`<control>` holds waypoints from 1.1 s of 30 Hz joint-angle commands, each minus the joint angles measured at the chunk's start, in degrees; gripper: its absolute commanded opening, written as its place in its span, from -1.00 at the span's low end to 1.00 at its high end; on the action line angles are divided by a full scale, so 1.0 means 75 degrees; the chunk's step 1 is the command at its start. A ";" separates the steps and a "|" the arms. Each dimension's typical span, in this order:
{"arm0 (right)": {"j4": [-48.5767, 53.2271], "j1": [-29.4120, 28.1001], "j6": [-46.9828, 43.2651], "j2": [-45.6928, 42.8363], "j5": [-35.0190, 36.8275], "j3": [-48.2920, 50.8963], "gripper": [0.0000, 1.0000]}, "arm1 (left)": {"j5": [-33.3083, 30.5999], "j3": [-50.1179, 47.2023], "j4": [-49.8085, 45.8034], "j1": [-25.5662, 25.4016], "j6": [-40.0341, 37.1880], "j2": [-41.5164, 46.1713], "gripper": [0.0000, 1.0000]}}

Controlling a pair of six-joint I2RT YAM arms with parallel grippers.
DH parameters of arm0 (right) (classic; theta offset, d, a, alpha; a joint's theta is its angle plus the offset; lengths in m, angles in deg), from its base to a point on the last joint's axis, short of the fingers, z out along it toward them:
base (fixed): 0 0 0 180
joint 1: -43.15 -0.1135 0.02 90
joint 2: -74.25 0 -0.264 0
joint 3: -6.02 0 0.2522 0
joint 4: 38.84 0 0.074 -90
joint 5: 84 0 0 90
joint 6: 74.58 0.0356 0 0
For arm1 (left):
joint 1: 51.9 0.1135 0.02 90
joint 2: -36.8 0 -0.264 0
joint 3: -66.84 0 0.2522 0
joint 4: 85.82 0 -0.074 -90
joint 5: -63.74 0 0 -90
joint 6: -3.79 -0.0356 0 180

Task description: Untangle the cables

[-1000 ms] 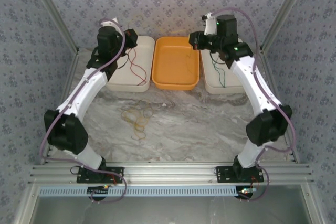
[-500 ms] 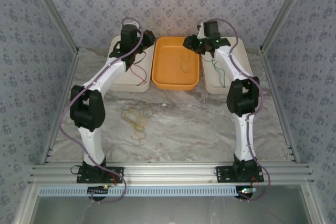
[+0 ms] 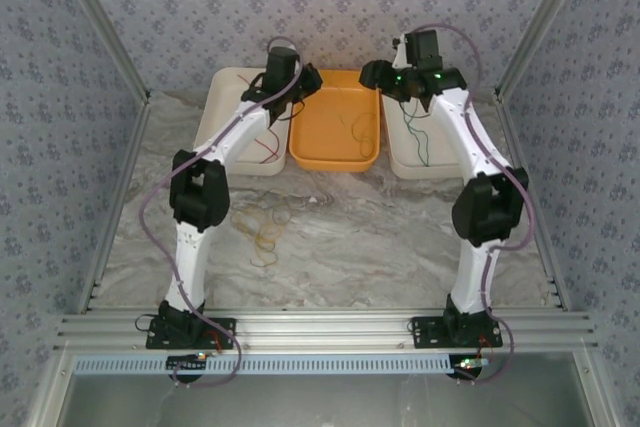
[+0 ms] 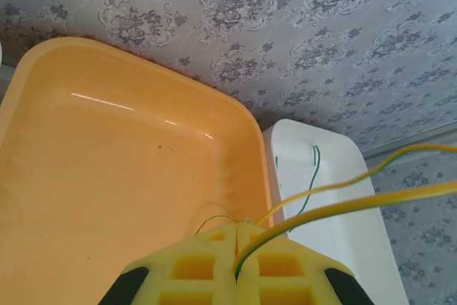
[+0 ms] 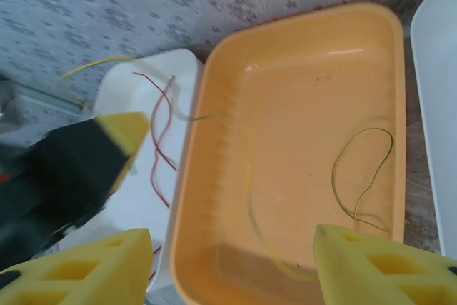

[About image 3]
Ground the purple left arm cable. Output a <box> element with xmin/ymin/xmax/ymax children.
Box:
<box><xmin>139</xmin><ymin>35</ymin><xmax>305</xmax><ymax>321</ymax></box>

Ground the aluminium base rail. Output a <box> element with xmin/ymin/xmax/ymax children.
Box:
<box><xmin>53</xmin><ymin>309</ymin><xmax>599</xmax><ymax>352</ymax></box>

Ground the aluminium corner post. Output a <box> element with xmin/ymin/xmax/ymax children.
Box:
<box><xmin>49</xmin><ymin>0</ymin><xmax>154</xmax><ymax>106</ymax></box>
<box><xmin>492</xmin><ymin>0</ymin><xmax>601</xmax><ymax>103</ymax></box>

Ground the thin black left gripper cable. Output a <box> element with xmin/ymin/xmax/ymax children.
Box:
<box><xmin>269</xmin><ymin>95</ymin><xmax>307</xmax><ymax>124</ymax></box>

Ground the grey metal base panel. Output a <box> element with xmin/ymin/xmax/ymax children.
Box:
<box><xmin>27</xmin><ymin>351</ymin><xmax>616</xmax><ymax>427</ymax></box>

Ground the cream plastic tray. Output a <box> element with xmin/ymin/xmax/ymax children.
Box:
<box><xmin>379</xmin><ymin>71</ymin><xmax>476</xmax><ymax>181</ymax></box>
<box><xmin>192</xmin><ymin>66</ymin><xmax>296</xmax><ymax>177</ymax></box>

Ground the small LED circuit board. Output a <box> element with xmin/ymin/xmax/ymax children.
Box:
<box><xmin>167</xmin><ymin>352</ymin><xmax>211</xmax><ymax>381</ymax></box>
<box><xmin>452</xmin><ymin>354</ymin><xmax>494</xmax><ymax>381</ymax></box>

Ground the aluminium table side rail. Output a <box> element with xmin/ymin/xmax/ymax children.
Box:
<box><xmin>77</xmin><ymin>96</ymin><xmax>154</xmax><ymax>316</ymax></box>
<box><xmin>494</xmin><ymin>94</ymin><xmax>574</xmax><ymax>311</ymax></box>

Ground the thin dark olive wire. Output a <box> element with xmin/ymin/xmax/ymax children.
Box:
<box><xmin>351</xmin><ymin>113</ymin><xmax>377</xmax><ymax>157</ymax></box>
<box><xmin>335</xmin><ymin>86</ymin><xmax>352</xmax><ymax>129</ymax></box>

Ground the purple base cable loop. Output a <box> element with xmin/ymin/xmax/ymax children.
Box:
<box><xmin>472</xmin><ymin>314</ymin><xmax>516</xmax><ymax>384</ymax></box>
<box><xmin>169</xmin><ymin>316</ymin><xmax>246</xmax><ymax>391</ymax></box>

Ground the orange plastic tray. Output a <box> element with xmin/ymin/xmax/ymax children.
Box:
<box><xmin>288</xmin><ymin>69</ymin><xmax>380</xmax><ymax>174</ymax></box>

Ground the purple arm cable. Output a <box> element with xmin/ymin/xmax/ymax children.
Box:
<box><xmin>399</xmin><ymin>22</ymin><xmax>532</xmax><ymax>318</ymax></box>
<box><xmin>139</xmin><ymin>35</ymin><xmax>305</xmax><ymax>321</ymax></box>

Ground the thin green wire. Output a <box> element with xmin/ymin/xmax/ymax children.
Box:
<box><xmin>409</xmin><ymin>101</ymin><xmax>433</xmax><ymax>169</ymax></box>
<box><xmin>401</xmin><ymin>96</ymin><xmax>429</xmax><ymax>168</ymax></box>

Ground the slotted grey cable duct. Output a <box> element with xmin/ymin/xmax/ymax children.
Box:
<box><xmin>74</xmin><ymin>354</ymin><xmax>454</xmax><ymax>377</ymax></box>

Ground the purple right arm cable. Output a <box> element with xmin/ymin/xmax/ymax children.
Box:
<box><xmin>399</xmin><ymin>22</ymin><xmax>532</xmax><ymax>318</ymax></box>

